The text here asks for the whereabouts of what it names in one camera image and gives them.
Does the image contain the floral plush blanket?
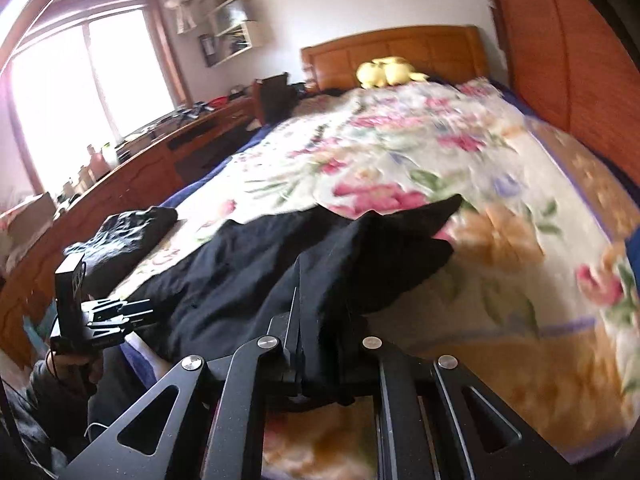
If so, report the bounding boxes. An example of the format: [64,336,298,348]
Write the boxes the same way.
[114,78,639,460]

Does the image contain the person's left hand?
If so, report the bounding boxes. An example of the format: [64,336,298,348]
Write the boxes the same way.
[44,350,103,385]

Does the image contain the white wall shelf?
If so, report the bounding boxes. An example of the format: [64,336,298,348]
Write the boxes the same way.
[198,0,264,67]

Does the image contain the yellow plush toy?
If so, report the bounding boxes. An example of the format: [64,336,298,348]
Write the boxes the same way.
[356,56,430,89]

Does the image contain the window with wooden frame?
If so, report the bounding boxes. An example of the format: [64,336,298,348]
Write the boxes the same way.
[1,0,191,200]

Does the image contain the dark wooden chair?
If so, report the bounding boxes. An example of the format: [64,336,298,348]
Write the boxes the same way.
[250,72,295,126]

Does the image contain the wooden louvered wardrobe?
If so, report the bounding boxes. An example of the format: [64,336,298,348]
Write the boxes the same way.
[491,0,639,181]

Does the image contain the wooden bed headboard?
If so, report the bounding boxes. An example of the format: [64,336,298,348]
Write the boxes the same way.
[300,24,490,97]

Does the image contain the blue bed sheet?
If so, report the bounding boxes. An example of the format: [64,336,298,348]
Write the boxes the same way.
[119,124,277,389]

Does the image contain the black folded jacket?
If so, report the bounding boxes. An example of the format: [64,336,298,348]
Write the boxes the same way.
[64,206,178,299]

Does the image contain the long wooden desk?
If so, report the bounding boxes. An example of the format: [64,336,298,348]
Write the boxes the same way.
[1,96,255,368]

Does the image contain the large dark navy garment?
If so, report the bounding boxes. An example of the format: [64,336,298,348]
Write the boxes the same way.
[137,195,462,410]

